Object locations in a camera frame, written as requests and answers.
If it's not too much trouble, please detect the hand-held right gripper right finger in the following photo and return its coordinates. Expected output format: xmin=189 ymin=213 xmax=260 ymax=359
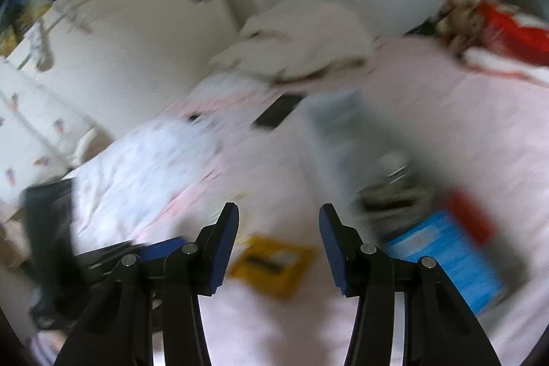
xmin=318 ymin=203 xmax=502 ymax=366

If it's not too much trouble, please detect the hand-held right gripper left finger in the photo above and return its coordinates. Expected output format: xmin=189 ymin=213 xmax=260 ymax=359
xmin=54 ymin=202 xmax=240 ymax=366

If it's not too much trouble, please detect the white printed cushion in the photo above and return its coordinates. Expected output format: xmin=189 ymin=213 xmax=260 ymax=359
xmin=0 ymin=57 xmax=99 ymax=212

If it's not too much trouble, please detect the blue printed box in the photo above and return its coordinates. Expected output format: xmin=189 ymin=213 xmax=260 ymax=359
xmin=384 ymin=209 xmax=509 ymax=315

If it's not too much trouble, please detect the pink bed sheet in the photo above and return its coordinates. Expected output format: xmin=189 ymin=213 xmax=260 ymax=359
xmin=64 ymin=36 xmax=549 ymax=366

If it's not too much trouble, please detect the white floral quilt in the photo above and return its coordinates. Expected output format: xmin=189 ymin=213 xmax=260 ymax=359
xmin=64 ymin=115 xmax=224 ymax=247

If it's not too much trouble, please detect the yellow snack packet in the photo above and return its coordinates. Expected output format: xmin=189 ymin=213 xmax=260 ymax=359
xmin=227 ymin=235 xmax=318 ymax=300

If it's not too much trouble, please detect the white non-woven bag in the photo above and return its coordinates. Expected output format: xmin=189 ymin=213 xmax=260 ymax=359
xmin=300 ymin=89 xmax=533 ymax=319

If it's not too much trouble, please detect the stuffed toy in red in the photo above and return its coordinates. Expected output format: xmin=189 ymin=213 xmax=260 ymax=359
xmin=435 ymin=0 xmax=549 ymax=86

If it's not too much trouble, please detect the black smartphone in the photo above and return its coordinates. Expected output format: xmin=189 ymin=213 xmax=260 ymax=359
xmin=251 ymin=94 xmax=303 ymax=131

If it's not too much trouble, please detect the white padded headboard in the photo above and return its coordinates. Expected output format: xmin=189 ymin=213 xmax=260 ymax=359
xmin=13 ymin=0 xmax=241 ymax=135

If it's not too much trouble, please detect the folded cream fleece blanket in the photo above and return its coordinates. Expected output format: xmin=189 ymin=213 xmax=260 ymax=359
xmin=210 ymin=0 xmax=378 ymax=81

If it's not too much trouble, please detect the red snack packet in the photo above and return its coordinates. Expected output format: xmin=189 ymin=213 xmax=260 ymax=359
xmin=444 ymin=190 xmax=494 ymax=244

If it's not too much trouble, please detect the floral pillow with pink ruffle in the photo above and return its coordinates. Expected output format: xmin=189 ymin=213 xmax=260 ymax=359
xmin=172 ymin=72 xmax=279 ymax=122

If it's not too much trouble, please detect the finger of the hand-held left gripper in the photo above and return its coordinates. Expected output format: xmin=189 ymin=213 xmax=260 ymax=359
xmin=75 ymin=236 xmax=187 ymax=276

